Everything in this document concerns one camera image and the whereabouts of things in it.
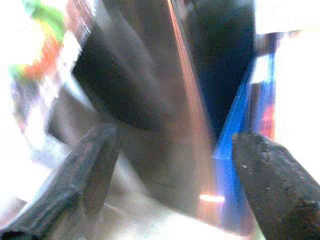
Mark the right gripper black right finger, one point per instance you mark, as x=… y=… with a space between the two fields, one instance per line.
x=282 y=195

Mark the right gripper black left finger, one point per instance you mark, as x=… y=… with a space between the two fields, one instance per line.
x=62 y=190

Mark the green salad bag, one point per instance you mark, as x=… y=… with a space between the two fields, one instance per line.
x=47 y=60

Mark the blue package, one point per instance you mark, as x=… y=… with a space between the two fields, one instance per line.
x=225 y=175

